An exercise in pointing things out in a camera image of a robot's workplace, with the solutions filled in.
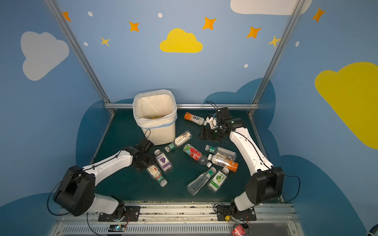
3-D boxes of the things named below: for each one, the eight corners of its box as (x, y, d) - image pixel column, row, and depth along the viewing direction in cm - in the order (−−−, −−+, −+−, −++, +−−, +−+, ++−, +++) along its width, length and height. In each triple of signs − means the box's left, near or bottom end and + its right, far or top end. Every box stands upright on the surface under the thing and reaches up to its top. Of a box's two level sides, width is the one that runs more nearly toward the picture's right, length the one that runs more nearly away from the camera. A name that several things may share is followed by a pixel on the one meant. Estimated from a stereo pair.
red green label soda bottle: (182, 151, 98) (181, 148, 95) (187, 145, 101) (187, 142, 98) (209, 169, 90) (209, 166, 87) (213, 161, 93) (214, 159, 90)
